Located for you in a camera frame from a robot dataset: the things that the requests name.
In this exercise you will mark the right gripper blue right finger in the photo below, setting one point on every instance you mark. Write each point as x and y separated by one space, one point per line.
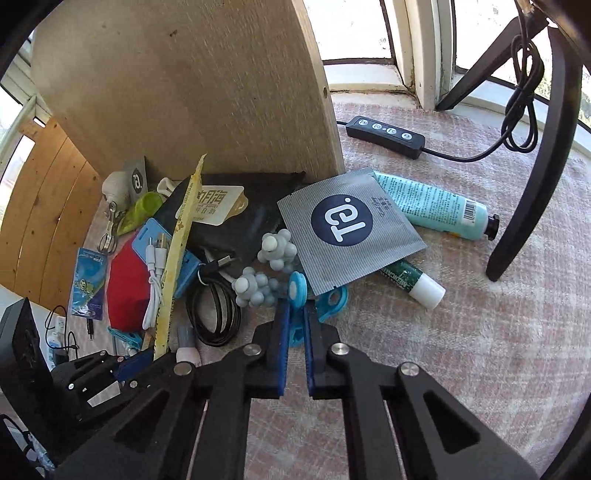
400 422

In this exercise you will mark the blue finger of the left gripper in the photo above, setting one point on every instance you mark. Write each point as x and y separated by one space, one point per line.
132 366
85 377

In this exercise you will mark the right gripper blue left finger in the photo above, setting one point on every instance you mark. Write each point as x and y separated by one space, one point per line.
187 422

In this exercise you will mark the red cloth pouch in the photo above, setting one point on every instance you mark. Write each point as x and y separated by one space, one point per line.
127 292

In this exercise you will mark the blue plastic card holder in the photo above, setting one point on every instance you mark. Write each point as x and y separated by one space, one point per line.
189 266

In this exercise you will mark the long yellow straw packet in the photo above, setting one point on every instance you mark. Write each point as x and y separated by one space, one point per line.
174 260

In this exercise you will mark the lime green tube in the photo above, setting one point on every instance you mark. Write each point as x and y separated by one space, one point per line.
143 209

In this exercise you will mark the blue clothes peg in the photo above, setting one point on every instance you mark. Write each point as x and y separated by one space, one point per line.
326 305

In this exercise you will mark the white beaded massager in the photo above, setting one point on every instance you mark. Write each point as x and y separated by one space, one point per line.
218 203

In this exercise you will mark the black wet wipes pack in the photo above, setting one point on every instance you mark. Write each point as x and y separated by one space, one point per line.
239 237

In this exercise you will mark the teal plastic clip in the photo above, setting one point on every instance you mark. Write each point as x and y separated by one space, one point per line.
131 342

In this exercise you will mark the blue card packet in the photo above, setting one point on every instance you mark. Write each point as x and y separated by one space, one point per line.
88 285

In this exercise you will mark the metal eyelash curler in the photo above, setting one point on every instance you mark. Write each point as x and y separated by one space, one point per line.
108 242

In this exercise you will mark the green white lip balm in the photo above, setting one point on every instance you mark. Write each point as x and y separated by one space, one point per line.
420 286

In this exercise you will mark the grey tg sachet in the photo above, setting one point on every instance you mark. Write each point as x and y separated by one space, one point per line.
136 178
345 228

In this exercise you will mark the teal hand cream tube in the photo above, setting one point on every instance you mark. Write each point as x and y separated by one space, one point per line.
437 209

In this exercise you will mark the upright wooden board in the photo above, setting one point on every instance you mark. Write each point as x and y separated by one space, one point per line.
237 86

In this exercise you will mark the black tripod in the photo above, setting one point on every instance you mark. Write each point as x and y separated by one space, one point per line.
519 131

